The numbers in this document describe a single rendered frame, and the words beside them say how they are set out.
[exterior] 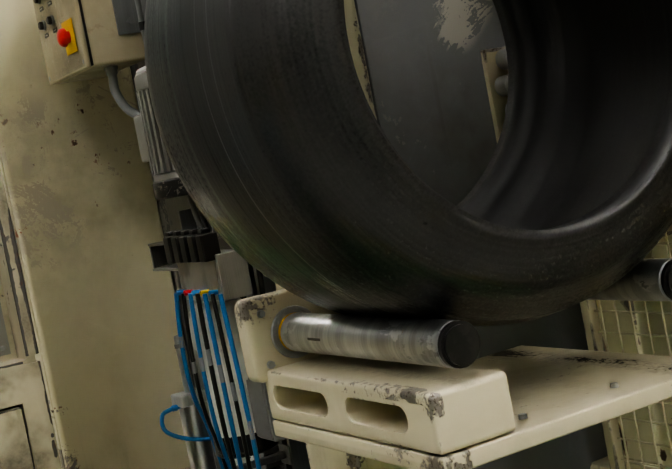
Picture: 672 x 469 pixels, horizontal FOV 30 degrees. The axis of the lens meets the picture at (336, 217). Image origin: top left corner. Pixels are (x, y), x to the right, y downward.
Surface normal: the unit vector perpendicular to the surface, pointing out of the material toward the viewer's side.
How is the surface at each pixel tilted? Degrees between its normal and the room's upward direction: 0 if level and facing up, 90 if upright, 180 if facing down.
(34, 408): 90
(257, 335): 90
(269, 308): 90
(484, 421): 90
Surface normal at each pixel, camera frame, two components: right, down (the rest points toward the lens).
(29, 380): 0.48, -0.04
